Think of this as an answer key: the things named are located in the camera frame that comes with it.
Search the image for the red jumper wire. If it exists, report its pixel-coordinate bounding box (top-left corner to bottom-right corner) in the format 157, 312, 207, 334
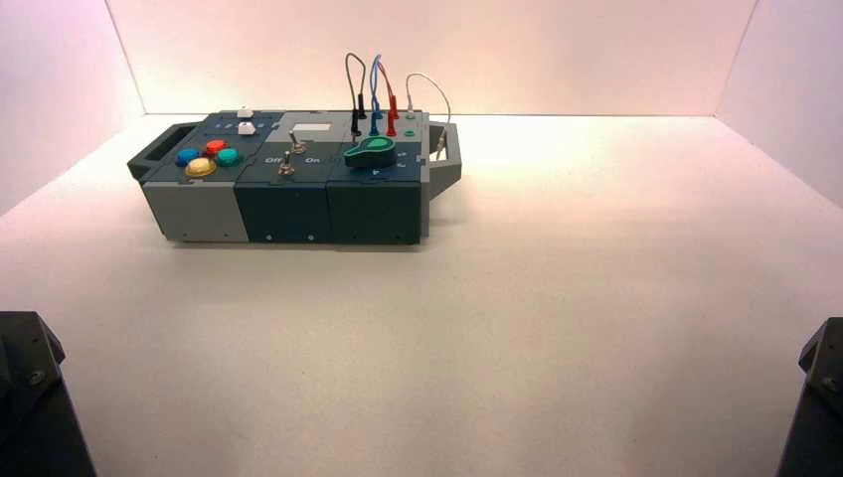
378, 62, 401, 137

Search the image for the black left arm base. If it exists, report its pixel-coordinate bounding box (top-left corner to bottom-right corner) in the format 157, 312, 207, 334
0, 311, 98, 477

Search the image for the white jumper wire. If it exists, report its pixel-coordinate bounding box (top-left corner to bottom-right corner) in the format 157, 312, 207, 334
405, 72, 453, 163

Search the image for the green rotary knob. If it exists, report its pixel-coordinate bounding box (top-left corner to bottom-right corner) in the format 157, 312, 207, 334
343, 136, 398, 170

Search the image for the blue jumper wire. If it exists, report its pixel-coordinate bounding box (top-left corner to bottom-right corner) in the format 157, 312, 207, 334
370, 54, 385, 137

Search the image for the black jumper wire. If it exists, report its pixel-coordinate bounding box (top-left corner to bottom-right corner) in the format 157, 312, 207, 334
345, 52, 368, 143

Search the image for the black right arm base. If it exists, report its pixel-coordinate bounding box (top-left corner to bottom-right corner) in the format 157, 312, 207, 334
776, 317, 843, 477

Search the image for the dark teal grey control box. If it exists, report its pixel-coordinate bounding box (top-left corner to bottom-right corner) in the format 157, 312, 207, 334
126, 108, 462, 248

